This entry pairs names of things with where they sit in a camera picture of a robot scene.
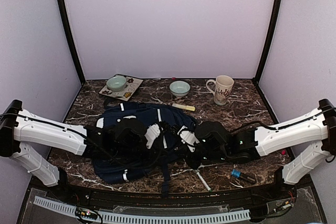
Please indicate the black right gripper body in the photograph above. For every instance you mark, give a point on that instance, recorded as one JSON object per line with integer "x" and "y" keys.
{"x": 214, "y": 156}

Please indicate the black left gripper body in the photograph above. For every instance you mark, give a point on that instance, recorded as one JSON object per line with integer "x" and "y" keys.
{"x": 125, "y": 151}

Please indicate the navy blue student backpack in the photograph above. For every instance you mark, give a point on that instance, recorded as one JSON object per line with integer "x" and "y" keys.
{"x": 127, "y": 164}

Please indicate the pale yellow highlighter marker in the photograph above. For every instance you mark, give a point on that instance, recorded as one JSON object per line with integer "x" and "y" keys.
{"x": 184, "y": 107}

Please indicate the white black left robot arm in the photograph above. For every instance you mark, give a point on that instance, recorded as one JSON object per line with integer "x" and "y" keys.
{"x": 20, "y": 129}

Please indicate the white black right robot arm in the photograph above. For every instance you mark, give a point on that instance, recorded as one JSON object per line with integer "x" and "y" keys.
{"x": 316, "y": 128}

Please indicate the white pen with green tip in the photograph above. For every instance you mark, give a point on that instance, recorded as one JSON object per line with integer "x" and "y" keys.
{"x": 203, "y": 180}

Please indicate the black marker with blue cap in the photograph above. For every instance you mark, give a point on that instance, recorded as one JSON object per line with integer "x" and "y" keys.
{"x": 242, "y": 176}

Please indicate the patterned square coaster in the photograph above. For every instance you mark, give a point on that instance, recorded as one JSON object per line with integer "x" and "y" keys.
{"x": 132, "y": 85}

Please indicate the light green ceramic bowl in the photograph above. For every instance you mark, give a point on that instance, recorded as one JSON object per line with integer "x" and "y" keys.
{"x": 179, "y": 88}

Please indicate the cream ceramic mug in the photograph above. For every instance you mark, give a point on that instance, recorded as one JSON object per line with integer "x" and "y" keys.
{"x": 221, "y": 88}

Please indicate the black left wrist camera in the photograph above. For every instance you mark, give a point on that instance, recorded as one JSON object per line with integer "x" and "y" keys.
{"x": 129, "y": 129}

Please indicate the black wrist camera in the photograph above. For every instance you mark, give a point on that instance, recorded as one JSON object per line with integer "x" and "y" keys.
{"x": 129, "y": 129}
{"x": 212, "y": 135}

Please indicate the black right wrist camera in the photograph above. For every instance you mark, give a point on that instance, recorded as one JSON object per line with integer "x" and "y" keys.
{"x": 212, "y": 135}

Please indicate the white slotted cable duct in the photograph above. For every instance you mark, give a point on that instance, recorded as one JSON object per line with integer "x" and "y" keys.
{"x": 86, "y": 215}

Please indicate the black front rail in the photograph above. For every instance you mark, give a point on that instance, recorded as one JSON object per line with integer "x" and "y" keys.
{"x": 249, "y": 197}

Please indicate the black left frame post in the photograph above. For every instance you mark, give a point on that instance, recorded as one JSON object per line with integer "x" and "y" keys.
{"x": 70, "y": 40}

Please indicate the black frame post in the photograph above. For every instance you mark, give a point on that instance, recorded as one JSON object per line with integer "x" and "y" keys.
{"x": 268, "y": 41}
{"x": 70, "y": 40}

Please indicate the black right frame post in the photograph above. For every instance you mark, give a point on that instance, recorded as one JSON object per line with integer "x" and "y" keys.
{"x": 268, "y": 41}

